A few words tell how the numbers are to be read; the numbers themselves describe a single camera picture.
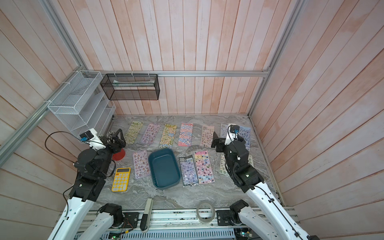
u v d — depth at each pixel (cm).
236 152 50
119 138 61
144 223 69
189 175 88
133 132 110
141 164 93
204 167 92
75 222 43
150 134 108
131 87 106
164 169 91
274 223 43
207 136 107
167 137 107
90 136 55
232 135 58
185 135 107
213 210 74
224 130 111
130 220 73
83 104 74
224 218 73
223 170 90
